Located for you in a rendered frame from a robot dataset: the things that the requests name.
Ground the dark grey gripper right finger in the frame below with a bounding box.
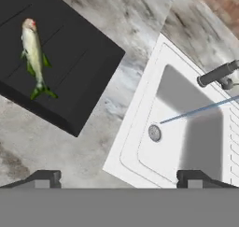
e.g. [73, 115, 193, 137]
[176, 169, 239, 190]

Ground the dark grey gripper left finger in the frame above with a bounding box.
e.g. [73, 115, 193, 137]
[0, 169, 63, 190]

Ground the white sink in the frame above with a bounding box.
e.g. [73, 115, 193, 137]
[102, 32, 239, 190]

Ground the black tray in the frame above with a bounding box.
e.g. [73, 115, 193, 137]
[0, 0, 127, 138]

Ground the pale fish with green fins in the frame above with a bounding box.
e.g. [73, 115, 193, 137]
[20, 18, 59, 101]

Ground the dark grey tap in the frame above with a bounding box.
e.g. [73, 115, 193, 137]
[196, 59, 239, 91]

